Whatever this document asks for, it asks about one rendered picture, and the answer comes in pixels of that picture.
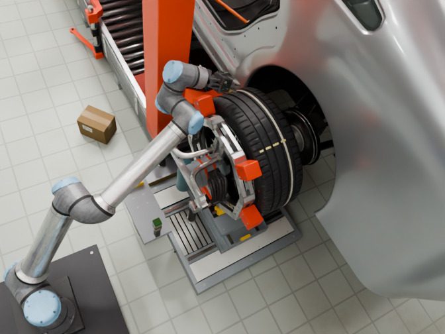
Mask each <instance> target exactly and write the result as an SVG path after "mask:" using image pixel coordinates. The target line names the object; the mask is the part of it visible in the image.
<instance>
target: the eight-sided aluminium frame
mask: <svg viewBox="0 0 445 334"><path fill-rule="evenodd" d="M204 118H205V122H204V124H203V125H204V126H206V127H209V128H210V129H211V130H212V132H213V133H214V135H215V136H216V137H217V139H218V141H219V143H220V144H221V146H222V147H223V149H224V151H225V152H226V154H227V156H228V157H229V160H230V163H231V164H232V169H233V172H234V177H235V180H236V185H237V189H238V194H239V200H238V203H237V204H235V203H234V202H233V201H231V200H229V199H227V200H225V201H223V202H221V203H218V204H216V206H217V207H218V208H220V209H221V210H223V211H224V212H225V213H227V214H228V215H229V216H231V217H232V218H233V219H235V220H237V219H240V216H239V214H240V212H241V210H242V209H244V208H247V207H249V206H251V205H252V203H253V202H254V201H255V193H254V190H253V187H252V181H251V180H250V181H249V182H247V181H244V183H243V180H239V178H238V174H237V172H236V168H235V166H236V165H237V164H239V163H242V162H244V161H247V158H246V155H245V153H244V151H243V149H241V147H240V145H239V144H238V143H237V141H236V139H235V138H234V136H233V135H232V133H231V131H230V130H229V128H228V127H227V125H226V123H225V122H224V119H223V118H222V117H221V116H219V115H214V114H212V115H209V116H207V117H204ZM220 129H221V131H222V132H223V134H224V135H225V136H226V137H227V139H228V140H229V142H230V143H231V147H232V148H233V150H234V152H233V150H232V149H231V147H230V145H229V144H228V143H227V141H226V139H225V137H224V136H223V134H222V133H221V131H220ZM202 130H203V126H202V128H201V129H200V130H199V132H197V133H196V134H194V135H188V141H189V144H190V147H191V151H192V152H196V151H197V149H196V146H195V145H196V144H197V146H198V149H199V150H203V149H204V148H203V144H202V141H201V135H202ZM244 184H245V187H246V191H245V189H244ZM206 188H207V190H208V192H209V193H210V195H211V189H210V187H209V185H208V186H206ZM211 197H212V196H211Z"/></svg>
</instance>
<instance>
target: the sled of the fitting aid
mask: <svg viewBox="0 0 445 334"><path fill-rule="evenodd" d="M187 193H188V195H189V197H190V198H191V200H193V199H195V197H194V195H193V193H192V191H191V190H190V189H189V190H188V191H187ZM198 213H199V215H200V217H201V218H202V220H203V222H204V224H205V226H206V228H207V230H208V232H209V233H210V235H211V237H212V239H213V240H214V242H215V244H216V246H217V248H218V250H219V252H220V253H221V254H222V253H224V252H226V251H229V250H230V249H232V248H234V247H236V246H238V245H240V244H242V243H244V242H246V241H247V240H249V239H251V238H253V237H255V236H257V235H259V234H261V233H263V232H265V231H266V230H267V229H268V226H267V224H266V222H265V221H264V220H263V221H262V222H261V223H260V225H258V226H256V227H254V228H252V229H250V230H247V228H246V227H245V226H243V227H241V228H239V229H237V230H235V231H233V232H231V233H229V234H227V235H225V236H223V237H221V236H220V235H219V233H218V231H217V229H216V227H215V226H214V224H213V222H212V220H211V218H210V217H209V214H208V213H207V211H206V209H204V210H201V211H198Z"/></svg>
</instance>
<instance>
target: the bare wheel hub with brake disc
mask: <svg viewBox="0 0 445 334"><path fill-rule="evenodd" d="M283 114H284V115H285V117H286V119H287V120H288V122H289V125H290V126H291V128H292V130H293V133H294V135H295V138H296V140H297V144H298V146H299V151H300V153H301V160H302V165H303V166H306V165H308V164H310V163H312V162H314V161H315V159H316V157H317V154H318V141H317V136H316V134H315V131H314V128H313V126H312V125H311V123H310V122H309V120H308V119H307V118H306V116H304V115H303V114H302V113H300V112H299V111H297V110H294V109H290V110H287V111H284V112H283Z"/></svg>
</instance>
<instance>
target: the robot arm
mask: <svg viewBox="0 0 445 334"><path fill-rule="evenodd" d="M211 73H212V70H209V69H206V68H204V67H201V65H199V66H196V65H193V64H187V63H184V62H181V61H175V60H170V61H169V62H168V63H167V64H166V65H165V66H164V71H163V74H162V75H163V79H164V82H163V84H162V86H161V88H160V90H159V92H158V94H157V96H156V100H155V105H156V107H157V108H158V110H160V111H161V112H162V113H165V114H168V115H169V114H170V115H171V116H172V117H173V119H172V120H171V121H170V123H169V124H168V125H167V126H166V127H165V128H164V129H163V130H162V131H161V132H160V133H159V134H158V136H157V137H156V138H155V139H154V140H153V141H152V142H151V143H150V144H149V145H148V146H147V147H146V148H145V149H144V150H143V151H142V152H141V153H140V154H139V155H138V156H137V157H136V158H135V159H134V160H133V161H132V162H131V163H130V164H129V165H128V166H127V167H126V168H125V169H124V170H123V171H122V172H121V173H120V174H119V175H118V176H117V177H116V178H115V179H114V180H113V181H112V182H111V183H110V184H109V185H108V186H107V187H106V188H105V189H104V190H103V191H102V192H101V193H100V194H93V195H91V194H90V193H89V191H88V190H87V189H86V188H85V186H84V185H83V184H82V182H80V181H79V180H78V179H77V178H76V177H73V176H70V177H67V178H64V179H62V180H60V181H58V182H57V183H55V184H54V185H53V187H52V189H51V192H52V194H53V195H54V199H53V201H52V205H51V206H50V208H49V210H48V212H47V214H46V216H45V218H44V220H43V222H42V224H41V226H40V228H39V230H38V232H37V235H36V237H35V239H34V241H33V243H32V245H31V247H30V249H29V251H28V253H27V255H26V257H25V258H22V259H19V260H17V261H15V263H14V264H11V265H10V266H9V267H8V268H7V269H6V271H5V272H4V275H3V279H4V281H5V284H6V286H7V287H8V288H9V289H10V291H11V293H12V294H13V295H14V297H15V298H16V300H17V301H18V303H19V304H20V306H21V307H22V308H23V310H24V315H25V317H26V319H27V321H28V322H29V323H31V324H33V325H35V326H37V328H38V330H39V331H40V332H41V333H43V334H63V333H64V332H66V331H67V330H68V329H69V328H70V327H71V326H72V324H73V322H74V319H75V307H74V305H73V303H72V302H71V301H70V300H69V299H67V298H65V297H62V296H58V295H57V293H56V292H55V291H54V289H53V288H52V287H51V285H50V284H49V283H48V281H47V280H46V279H47V277H48V275H49V267H48V266H49V264H50V263H51V261H52V259H53V257H54V255H55V254H56V251H57V250H58V248H59V246H60V244H61V242H62V241H63V239H64V237H65V236H66V233H67V232H68V229H69V228H70V226H71V224H72V222H73V221H74V220H75V221H77V222H79V223H83V224H98V223H102V222H104V221H107V220H108V219H110V218H111V217H112V216H113V215H114V214H115V213H116V207H117V206H118V205H119V204H120V203H121V202H122V201H123V200H124V199H125V198H126V197H127V195H128V194H129V193H130V192H131V191H132V190H133V189H134V188H135V187H136V186H137V185H138V184H139V183H140V182H141V181H143V179H145V177H147V175H149V173H151V171H153V169H155V167H157V165H158V164H159V163H160V162H161V161H162V160H163V159H164V158H165V157H166V156H167V155H168V154H169V153H170V152H171V151H172V150H173V149H174V148H175V147H176V146H177V145H178V144H179V143H180V142H181V141H182V140H183V139H184V138H185V137H187V136H188V135H194V134H196V133H197V132H199V130H200V129H201V128H202V126H203V124H204V122H205V118H204V116H202V114H201V113H200V111H198V110H196V108H194V106H192V104H190V102H188V100H186V98H184V96H182V94H183V91H184V90H185V88H186V86H187V87H193V88H197V89H203V88H204V87H210V88H212V89H213V90H215V91H216V92H217V93H220V94H224V95H228V94H226V93H228V92H229V91H230V90H231V91H233V92H237V91H236V89H237V88H239V87H240V83H239V81H238V80H237V79H236V78H234V77H233V76H232V75H231V74H230V73H228V72H224V71H221V72H218V71H217V72H214V74H213V75H212V74H211ZM232 83H233V84H234V85H232Z"/></svg>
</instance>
